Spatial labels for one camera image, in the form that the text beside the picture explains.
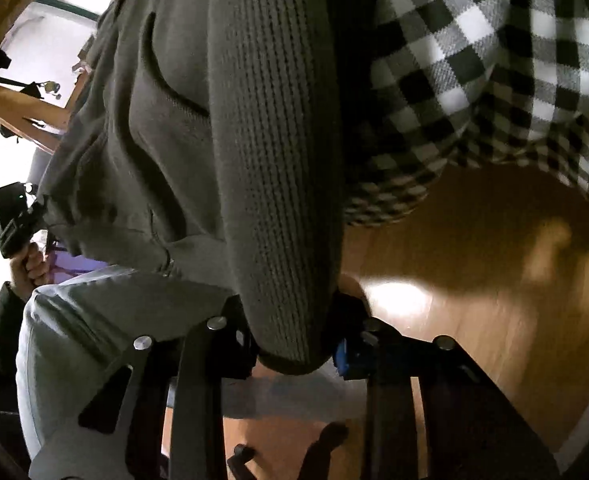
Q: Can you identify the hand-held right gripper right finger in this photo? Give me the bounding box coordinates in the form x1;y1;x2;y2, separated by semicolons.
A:
331;290;561;480

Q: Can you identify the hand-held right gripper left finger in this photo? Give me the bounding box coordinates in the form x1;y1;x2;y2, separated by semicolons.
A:
29;295;261;480

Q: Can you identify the person's left forearm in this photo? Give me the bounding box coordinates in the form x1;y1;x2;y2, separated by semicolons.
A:
0;281;31;377

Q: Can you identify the person's left hand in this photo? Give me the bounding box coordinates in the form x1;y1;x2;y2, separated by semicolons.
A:
8;241;51;302

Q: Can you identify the person's leg in light jeans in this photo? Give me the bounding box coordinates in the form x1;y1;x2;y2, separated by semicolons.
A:
16;264;367;480

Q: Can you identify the black white checkered bed sheet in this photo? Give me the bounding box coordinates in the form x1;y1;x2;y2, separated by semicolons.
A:
343;0;589;229

